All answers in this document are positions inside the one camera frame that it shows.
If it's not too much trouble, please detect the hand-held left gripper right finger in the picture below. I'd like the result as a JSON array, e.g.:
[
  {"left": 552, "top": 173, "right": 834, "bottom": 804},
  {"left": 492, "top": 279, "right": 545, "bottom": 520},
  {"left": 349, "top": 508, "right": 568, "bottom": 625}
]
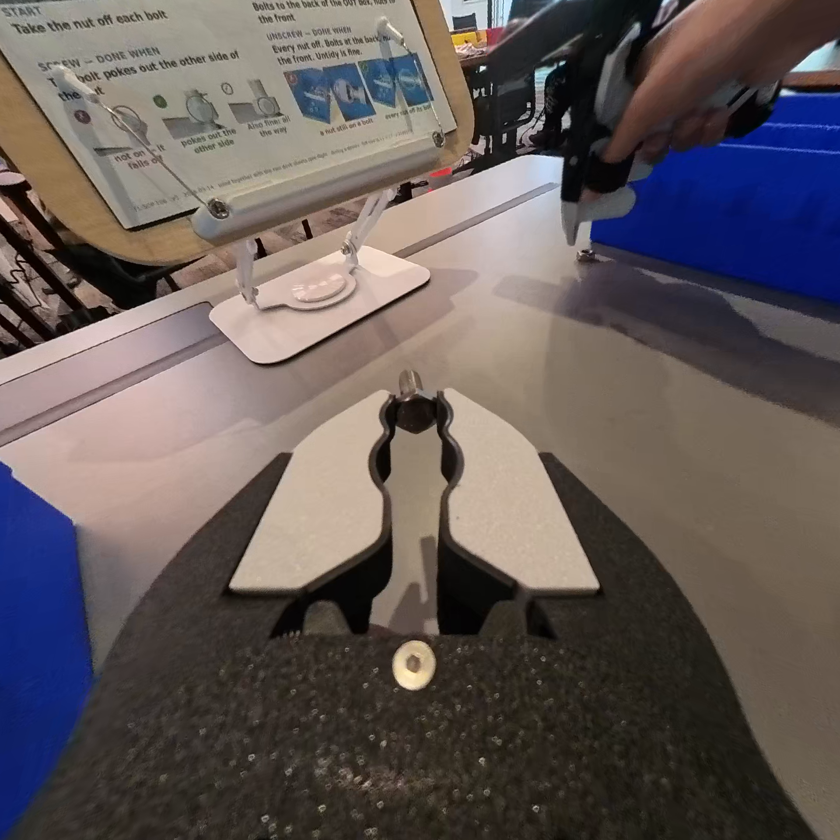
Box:
[{"left": 438, "top": 387, "right": 602, "bottom": 598}]

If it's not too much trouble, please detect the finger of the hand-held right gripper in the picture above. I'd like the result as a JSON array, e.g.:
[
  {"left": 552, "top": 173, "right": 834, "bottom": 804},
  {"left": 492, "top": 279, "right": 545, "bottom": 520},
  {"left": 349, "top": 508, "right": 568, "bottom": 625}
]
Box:
[{"left": 560, "top": 196, "right": 589, "bottom": 248}]

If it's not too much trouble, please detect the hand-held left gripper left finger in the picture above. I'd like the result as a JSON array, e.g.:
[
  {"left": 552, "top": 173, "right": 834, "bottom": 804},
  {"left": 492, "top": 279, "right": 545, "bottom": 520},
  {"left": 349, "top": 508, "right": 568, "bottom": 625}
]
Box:
[{"left": 228, "top": 389, "right": 396, "bottom": 596}]

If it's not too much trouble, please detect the steel hex bolt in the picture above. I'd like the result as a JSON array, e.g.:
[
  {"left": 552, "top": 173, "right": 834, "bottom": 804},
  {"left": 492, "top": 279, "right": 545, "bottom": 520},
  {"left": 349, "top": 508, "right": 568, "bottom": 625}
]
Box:
[{"left": 394, "top": 369, "right": 439, "bottom": 435}]

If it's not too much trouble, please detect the blue plastic bin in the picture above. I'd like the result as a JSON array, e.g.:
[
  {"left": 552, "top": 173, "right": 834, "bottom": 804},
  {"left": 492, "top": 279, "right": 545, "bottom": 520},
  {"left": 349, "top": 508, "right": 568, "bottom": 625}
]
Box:
[
  {"left": 0, "top": 459, "right": 93, "bottom": 840},
  {"left": 591, "top": 85, "right": 840, "bottom": 304}
]

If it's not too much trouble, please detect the person's right hand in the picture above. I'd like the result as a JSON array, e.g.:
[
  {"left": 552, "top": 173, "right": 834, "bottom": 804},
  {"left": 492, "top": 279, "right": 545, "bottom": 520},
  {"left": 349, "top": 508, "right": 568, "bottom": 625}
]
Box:
[{"left": 600, "top": 0, "right": 795, "bottom": 165}]

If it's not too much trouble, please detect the white tablet stand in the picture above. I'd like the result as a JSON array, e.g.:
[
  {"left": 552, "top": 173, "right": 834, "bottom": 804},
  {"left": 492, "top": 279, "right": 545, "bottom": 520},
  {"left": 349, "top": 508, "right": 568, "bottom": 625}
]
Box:
[{"left": 52, "top": 16, "right": 447, "bottom": 365}]

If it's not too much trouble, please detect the printed instruction sheet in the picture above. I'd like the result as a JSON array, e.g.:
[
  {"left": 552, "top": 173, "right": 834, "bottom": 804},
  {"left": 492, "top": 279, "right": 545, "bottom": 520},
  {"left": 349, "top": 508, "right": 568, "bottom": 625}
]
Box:
[{"left": 0, "top": 0, "right": 458, "bottom": 231}]

